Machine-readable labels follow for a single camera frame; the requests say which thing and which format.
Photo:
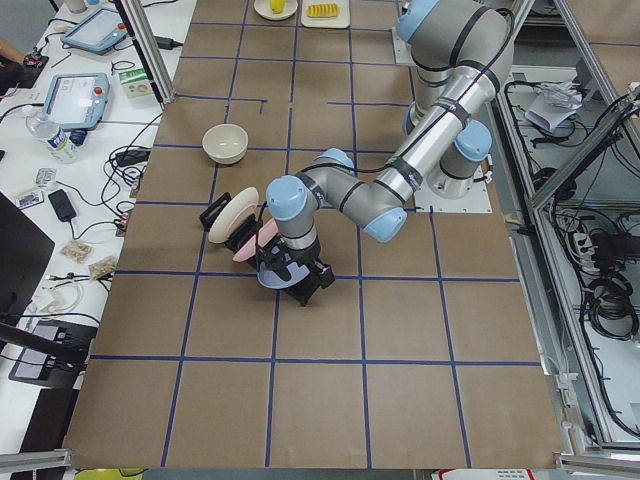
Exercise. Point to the green white box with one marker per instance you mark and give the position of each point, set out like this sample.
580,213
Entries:
135,83

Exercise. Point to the teach pendant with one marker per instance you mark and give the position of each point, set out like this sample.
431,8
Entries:
98,33
77,101

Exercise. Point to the black plate rack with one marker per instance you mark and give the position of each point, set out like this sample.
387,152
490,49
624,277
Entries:
302,292

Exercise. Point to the yellow lemon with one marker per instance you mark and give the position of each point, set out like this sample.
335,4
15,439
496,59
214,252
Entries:
277,6

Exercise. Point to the cream plate with lemon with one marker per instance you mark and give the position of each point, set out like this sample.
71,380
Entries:
262,8

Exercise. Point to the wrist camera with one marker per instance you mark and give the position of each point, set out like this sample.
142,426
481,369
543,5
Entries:
324,274

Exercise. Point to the cream tray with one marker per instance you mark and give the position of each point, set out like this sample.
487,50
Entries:
340,22

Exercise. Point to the teach pendant far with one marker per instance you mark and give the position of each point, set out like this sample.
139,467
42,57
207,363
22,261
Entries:
98,33

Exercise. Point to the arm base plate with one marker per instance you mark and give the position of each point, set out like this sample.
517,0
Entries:
455,185
401,50

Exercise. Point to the aluminium frame post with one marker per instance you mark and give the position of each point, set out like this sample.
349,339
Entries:
138,27

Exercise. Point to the blue plate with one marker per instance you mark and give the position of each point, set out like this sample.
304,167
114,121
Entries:
269,278

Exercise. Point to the water bottle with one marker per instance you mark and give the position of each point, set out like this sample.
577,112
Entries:
51,135

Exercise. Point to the teach pendant near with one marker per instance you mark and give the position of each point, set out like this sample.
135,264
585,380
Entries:
77,101

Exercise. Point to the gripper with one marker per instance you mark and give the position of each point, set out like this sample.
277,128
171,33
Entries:
301,256

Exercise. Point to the cream bowl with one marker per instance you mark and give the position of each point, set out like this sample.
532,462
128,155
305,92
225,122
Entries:
225,144

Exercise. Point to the pink plate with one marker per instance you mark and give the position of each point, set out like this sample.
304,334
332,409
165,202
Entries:
265,234

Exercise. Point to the black power adapter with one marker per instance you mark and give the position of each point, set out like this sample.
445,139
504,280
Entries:
62,205

